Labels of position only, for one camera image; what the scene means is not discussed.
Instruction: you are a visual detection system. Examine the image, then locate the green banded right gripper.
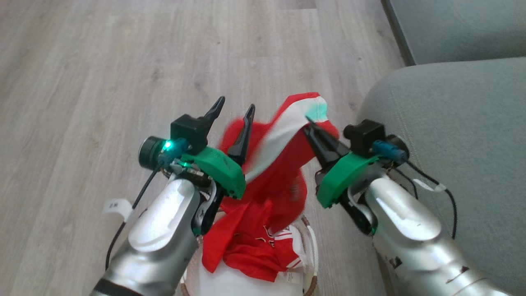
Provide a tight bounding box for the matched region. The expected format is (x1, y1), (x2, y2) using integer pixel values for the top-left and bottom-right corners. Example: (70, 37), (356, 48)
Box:
(303, 116), (381, 235)

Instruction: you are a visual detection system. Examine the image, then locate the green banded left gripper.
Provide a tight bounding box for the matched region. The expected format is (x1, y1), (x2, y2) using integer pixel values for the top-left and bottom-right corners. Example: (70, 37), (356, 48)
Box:
(169, 96), (256, 236)

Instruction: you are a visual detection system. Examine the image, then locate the red and white sports jersey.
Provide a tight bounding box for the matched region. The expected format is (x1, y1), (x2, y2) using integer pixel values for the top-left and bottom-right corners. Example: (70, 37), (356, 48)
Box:
(201, 92), (340, 283)

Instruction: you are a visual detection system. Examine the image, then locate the cream laundry basket brown rim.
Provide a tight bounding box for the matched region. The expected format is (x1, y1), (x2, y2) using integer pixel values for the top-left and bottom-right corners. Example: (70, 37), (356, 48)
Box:
(180, 212), (319, 296)

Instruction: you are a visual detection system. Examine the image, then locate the grey sofa seat cushion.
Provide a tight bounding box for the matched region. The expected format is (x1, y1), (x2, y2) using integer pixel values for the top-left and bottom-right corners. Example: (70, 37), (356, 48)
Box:
(355, 57), (526, 296)

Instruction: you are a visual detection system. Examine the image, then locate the dark grey upholstered sofa section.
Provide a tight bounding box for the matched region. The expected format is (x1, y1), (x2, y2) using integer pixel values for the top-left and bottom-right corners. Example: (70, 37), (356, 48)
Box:
(381, 0), (526, 66)

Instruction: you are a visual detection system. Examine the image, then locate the blue left cable connector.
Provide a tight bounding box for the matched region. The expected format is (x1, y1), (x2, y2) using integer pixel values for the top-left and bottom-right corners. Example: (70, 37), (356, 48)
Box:
(159, 139), (190, 166)

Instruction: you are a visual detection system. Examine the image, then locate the blue cable connector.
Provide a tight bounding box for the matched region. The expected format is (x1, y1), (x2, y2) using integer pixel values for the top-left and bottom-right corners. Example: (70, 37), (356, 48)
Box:
(159, 139), (190, 166)
(372, 140), (408, 162)

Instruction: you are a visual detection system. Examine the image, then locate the blue right cable connector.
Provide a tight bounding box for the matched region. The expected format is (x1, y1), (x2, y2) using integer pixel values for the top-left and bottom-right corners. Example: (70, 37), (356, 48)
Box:
(372, 140), (408, 162)

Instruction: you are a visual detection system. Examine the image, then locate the white right cable label tag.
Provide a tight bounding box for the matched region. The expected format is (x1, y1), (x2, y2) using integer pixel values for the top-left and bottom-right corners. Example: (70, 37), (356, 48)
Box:
(413, 178), (447, 193)

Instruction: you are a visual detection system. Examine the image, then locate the white cable label tag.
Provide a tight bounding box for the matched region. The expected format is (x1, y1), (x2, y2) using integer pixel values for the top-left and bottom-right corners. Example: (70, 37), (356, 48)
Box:
(413, 178), (447, 193)
(102, 199), (134, 218)

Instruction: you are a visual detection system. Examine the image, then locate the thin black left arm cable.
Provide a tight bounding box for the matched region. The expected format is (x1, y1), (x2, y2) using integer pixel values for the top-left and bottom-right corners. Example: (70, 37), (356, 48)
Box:
(105, 162), (165, 271)

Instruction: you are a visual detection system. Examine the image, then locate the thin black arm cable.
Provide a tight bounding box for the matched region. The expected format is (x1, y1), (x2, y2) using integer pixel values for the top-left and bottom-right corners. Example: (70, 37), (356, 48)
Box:
(105, 162), (165, 271)
(394, 160), (458, 240)

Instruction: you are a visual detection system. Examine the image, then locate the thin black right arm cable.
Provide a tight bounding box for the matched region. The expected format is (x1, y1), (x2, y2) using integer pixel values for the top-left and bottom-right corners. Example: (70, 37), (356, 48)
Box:
(394, 160), (458, 240)

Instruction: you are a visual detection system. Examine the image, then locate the white left cable label tag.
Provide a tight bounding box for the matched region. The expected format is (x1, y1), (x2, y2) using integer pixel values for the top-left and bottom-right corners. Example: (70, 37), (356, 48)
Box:
(102, 199), (134, 218)

